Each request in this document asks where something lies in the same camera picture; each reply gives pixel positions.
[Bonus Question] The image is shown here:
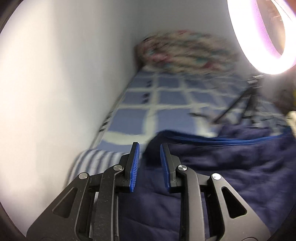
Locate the floral folded quilt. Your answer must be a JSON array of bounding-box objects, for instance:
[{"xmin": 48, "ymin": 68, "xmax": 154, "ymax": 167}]
[{"xmin": 136, "ymin": 30, "xmax": 238, "ymax": 75}]

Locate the black tripod stand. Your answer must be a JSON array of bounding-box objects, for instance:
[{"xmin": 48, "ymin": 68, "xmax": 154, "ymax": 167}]
[{"xmin": 189, "ymin": 74, "xmax": 264, "ymax": 125}]

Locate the blue white striped mattress pad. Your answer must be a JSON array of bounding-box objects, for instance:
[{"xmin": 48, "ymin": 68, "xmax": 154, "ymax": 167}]
[{"xmin": 66, "ymin": 149, "xmax": 126, "ymax": 184}]

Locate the navy puffer jacket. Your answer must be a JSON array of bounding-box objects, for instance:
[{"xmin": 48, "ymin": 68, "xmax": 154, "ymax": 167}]
[{"xmin": 119, "ymin": 125, "xmax": 295, "ymax": 240}]

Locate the blue checkered bed sheet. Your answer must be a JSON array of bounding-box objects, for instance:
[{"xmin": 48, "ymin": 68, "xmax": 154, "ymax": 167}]
[{"xmin": 91, "ymin": 71, "xmax": 287, "ymax": 152}]

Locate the white ring light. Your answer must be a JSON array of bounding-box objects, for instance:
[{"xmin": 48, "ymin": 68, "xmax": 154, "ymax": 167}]
[{"xmin": 227, "ymin": 1, "xmax": 295, "ymax": 75}]

